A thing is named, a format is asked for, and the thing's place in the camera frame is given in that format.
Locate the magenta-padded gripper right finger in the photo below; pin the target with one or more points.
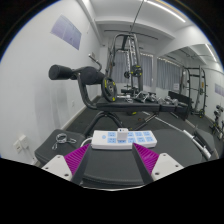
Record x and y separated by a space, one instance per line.
148 159

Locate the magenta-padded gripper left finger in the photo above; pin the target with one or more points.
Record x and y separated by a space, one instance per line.
76 159

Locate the white charger block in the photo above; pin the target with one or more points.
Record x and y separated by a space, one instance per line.
122 135

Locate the silver key bunch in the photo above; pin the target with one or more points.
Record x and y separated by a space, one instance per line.
61 137

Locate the white power strip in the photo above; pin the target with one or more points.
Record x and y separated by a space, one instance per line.
103 140

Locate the silver barbell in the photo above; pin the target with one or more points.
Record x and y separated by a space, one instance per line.
200 146

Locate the black weight bench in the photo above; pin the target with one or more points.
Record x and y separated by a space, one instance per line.
126 106

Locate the chrome dumbbell group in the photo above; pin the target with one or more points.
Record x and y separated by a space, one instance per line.
153 99

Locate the black padded seat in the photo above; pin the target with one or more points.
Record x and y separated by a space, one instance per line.
208 140

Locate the black upright panel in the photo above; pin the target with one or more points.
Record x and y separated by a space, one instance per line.
181 105

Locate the black yellow weight plate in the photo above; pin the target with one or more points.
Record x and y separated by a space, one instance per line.
108 90
136 70

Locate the grey window curtain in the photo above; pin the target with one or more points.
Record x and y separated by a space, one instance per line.
146 70
168 73

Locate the black power rack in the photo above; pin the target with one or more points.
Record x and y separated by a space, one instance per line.
201 86

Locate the long ceiling light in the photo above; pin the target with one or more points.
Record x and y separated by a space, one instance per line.
210 52
166 10

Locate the white wall socket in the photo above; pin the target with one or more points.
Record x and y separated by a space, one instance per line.
17 146
24 141

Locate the purple wall poster group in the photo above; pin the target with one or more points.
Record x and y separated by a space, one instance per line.
219 90

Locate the small brown wall plaque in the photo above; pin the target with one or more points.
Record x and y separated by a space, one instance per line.
93 55

